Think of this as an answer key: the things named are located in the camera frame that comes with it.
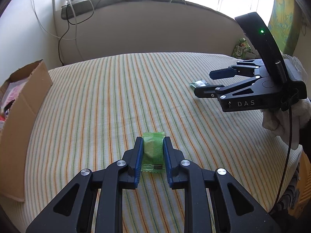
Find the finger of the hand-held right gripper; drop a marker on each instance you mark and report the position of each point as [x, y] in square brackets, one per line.
[206, 92]
[221, 73]

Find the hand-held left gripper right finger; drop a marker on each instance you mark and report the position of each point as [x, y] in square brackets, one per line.
[167, 160]

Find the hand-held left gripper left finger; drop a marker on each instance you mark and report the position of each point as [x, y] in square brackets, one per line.
[138, 160]

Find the small white-green candy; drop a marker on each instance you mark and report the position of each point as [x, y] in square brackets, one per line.
[198, 83]

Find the green candy packet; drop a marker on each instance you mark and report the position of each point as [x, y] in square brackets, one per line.
[153, 150]

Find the brown cardboard box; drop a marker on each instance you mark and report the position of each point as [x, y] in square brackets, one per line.
[26, 126]

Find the person's right hand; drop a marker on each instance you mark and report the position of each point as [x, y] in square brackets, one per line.
[301, 111]

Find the green snack bag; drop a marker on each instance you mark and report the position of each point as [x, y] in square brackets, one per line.
[241, 49]

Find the striped bed sheet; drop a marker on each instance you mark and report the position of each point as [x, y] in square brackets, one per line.
[121, 97]

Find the grey windowsill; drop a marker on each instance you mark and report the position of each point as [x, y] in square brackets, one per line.
[136, 2]

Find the patterned blanket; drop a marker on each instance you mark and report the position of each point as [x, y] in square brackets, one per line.
[288, 194]

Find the pink-printed bread packet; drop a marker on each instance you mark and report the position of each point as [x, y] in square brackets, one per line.
[14, 92]

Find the white cabinet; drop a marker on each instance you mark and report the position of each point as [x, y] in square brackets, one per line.
[24, 34]

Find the wall poster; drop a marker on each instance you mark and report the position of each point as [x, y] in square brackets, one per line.
[283, 17]

